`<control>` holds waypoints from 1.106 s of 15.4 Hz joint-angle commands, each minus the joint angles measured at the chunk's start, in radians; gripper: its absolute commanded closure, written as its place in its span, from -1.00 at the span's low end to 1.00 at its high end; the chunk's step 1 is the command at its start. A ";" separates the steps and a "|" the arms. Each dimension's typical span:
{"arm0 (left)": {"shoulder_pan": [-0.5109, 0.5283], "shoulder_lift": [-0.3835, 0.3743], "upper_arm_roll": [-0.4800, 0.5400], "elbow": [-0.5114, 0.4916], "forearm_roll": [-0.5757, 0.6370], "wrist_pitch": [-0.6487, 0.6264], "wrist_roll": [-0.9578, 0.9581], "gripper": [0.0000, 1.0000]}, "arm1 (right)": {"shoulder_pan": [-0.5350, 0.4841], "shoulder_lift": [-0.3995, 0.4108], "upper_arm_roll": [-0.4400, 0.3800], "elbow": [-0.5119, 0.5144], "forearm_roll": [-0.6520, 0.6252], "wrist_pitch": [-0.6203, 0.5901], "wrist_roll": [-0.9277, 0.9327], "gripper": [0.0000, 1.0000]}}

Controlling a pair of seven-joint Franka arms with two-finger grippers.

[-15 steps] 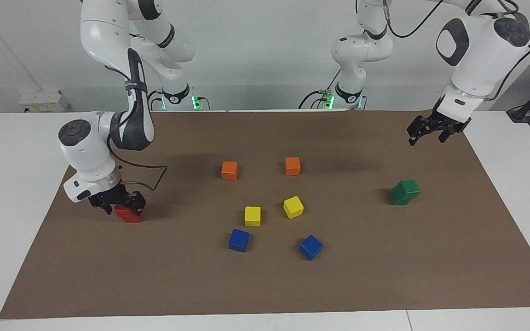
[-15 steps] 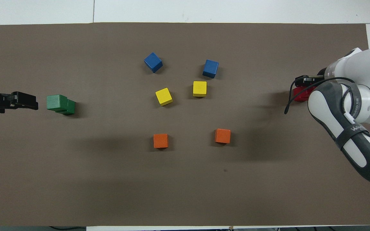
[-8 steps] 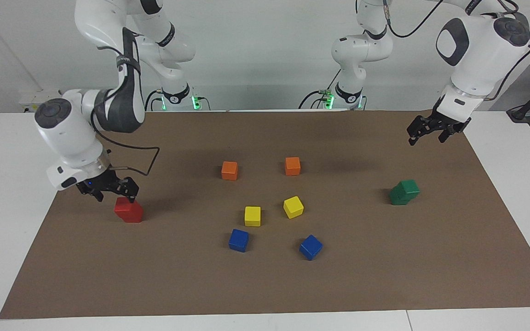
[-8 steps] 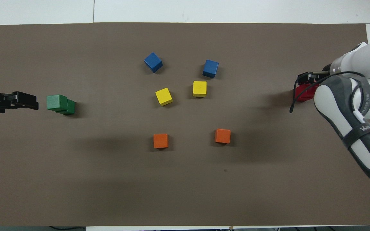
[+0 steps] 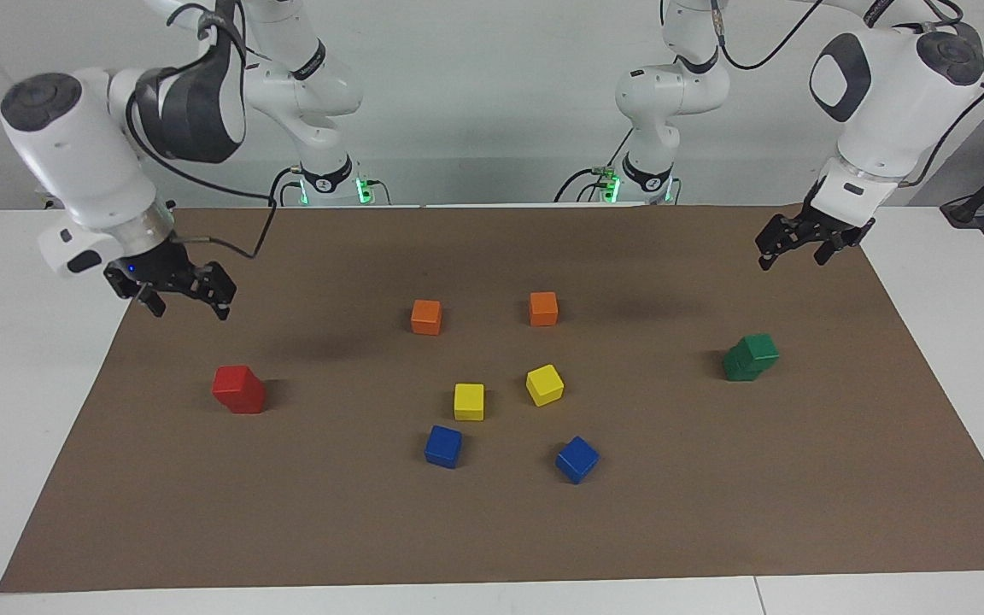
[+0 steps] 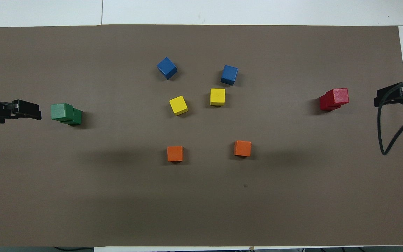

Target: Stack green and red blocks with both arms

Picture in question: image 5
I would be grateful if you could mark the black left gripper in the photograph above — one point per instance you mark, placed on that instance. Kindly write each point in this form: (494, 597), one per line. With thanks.
(821, 224)

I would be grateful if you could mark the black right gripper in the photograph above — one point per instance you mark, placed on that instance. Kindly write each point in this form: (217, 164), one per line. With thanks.
(159, 272)

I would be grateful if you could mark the red wooden block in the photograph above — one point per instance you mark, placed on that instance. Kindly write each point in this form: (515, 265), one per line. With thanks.
(231, 382)
(250, 402)

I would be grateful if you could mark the green wooden block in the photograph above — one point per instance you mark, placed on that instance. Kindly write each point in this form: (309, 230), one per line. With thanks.
(759, 348)
(736, 370)

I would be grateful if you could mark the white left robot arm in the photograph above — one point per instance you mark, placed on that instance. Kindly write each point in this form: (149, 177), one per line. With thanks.
(885, 111)

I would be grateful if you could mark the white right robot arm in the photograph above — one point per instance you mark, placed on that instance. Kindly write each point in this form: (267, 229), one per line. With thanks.
(82, 154)

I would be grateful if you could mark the green lit base connector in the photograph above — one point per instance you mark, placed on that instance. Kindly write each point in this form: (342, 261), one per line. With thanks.
(607, 181)
(304, 195)

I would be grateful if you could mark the brown table mat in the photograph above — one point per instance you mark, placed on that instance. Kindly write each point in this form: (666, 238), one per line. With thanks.
(202, 512)

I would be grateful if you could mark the orange wooden block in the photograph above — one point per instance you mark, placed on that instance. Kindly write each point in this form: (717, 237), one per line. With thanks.
(426, 316)
(543, 307)

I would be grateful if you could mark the yellow wooden block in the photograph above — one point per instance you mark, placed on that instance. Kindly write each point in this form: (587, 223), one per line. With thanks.
(469, 401)
(544, 383)

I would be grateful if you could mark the blue wooden block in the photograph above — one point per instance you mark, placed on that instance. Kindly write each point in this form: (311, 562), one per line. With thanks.
(577, 459)
(443, 445)

